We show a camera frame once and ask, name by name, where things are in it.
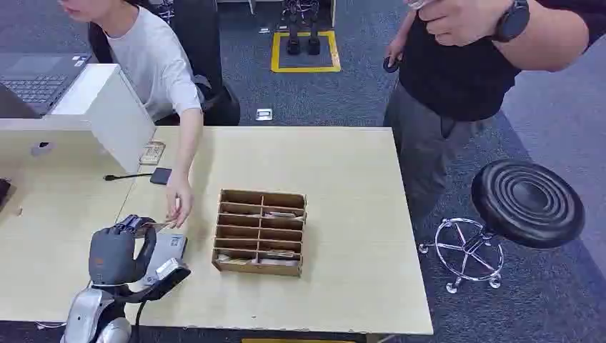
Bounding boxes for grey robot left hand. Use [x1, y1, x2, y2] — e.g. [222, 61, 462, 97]
[88, 214, 158, 288]

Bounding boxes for card with printed face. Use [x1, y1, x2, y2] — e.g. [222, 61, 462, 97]
[134, 221, 172, 239]

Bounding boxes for grey flat card reader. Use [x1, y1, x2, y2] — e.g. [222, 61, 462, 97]
[141, 232, 189, 287]

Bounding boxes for seated person's hand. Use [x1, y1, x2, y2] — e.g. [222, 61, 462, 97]
[165, 172, 194, 229]

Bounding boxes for small black device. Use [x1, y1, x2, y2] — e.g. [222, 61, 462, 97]
[149, 166, 173, 186]

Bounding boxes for white desk partition box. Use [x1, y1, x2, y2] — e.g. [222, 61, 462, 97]
[46, 63, 157, 174]

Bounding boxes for wooden card box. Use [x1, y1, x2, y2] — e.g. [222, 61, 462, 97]
[211, 189, 308, 279]

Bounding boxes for grey laptop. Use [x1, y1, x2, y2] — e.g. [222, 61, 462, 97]
[0, 51, 93, 120]

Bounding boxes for seated person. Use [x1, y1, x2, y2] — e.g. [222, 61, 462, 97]
[57, 0, 205, 229]

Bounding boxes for black robot legs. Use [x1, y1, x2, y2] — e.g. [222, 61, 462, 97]
[282, 0, 323, 56]

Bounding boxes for standing person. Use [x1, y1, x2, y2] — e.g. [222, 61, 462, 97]
[382, 0, 606, 224]

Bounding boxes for black round stool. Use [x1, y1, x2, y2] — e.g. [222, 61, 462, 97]
[418, 159, 586, 295]

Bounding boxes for black wrist watch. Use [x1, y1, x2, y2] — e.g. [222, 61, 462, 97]
[491, 0, 532, 44]

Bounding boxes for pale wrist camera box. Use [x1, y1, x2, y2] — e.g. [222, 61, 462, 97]
[139, 258, 193, 302]

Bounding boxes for black cable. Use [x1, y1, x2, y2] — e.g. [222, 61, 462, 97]
[103, 172, 154, 182]

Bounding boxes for grey desk cable grommet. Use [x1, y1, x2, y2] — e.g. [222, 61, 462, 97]
[30, 140, 56, 158]

